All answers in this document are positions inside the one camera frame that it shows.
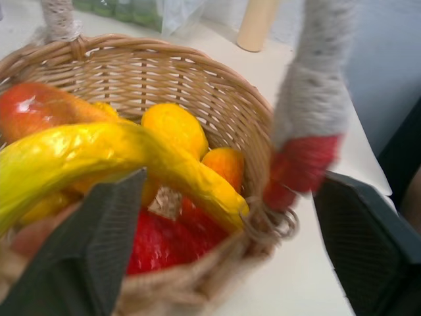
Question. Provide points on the beige cardboard tube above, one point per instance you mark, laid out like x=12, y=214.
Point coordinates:
x=255, y=24

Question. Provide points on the red strawberry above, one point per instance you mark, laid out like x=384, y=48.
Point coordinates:
x=296, y=171

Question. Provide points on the yellow banana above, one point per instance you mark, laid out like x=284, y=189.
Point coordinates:
x=98, y=148

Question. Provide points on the yellow lemon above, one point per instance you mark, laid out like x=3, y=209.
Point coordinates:
x=176, y=128

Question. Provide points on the small orange fruit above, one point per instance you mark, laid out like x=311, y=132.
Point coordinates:
x=225, y=166

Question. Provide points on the green bottle pack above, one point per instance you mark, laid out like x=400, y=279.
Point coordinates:
x=115, y=11

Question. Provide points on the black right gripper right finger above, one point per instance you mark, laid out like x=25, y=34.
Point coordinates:
x=368, y=243

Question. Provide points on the round wicker basket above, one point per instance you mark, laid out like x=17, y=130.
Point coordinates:
x=184, y=82

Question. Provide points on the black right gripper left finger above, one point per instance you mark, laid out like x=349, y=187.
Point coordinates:
x=75, y=256

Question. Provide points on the clear plastic bag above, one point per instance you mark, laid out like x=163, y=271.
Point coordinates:
x=184, y=16

